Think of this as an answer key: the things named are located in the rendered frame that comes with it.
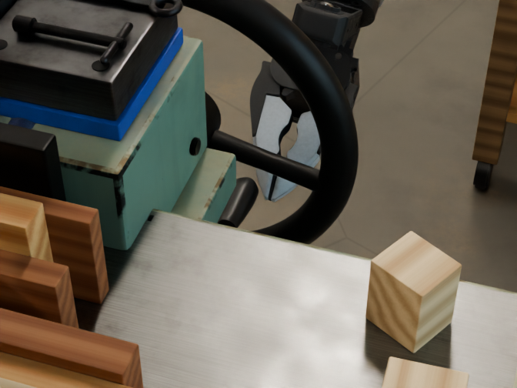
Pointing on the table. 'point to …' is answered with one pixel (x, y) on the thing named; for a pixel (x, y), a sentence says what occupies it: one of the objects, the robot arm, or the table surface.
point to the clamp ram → (30, 160)
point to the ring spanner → (153, 6)
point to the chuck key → (21, 25)
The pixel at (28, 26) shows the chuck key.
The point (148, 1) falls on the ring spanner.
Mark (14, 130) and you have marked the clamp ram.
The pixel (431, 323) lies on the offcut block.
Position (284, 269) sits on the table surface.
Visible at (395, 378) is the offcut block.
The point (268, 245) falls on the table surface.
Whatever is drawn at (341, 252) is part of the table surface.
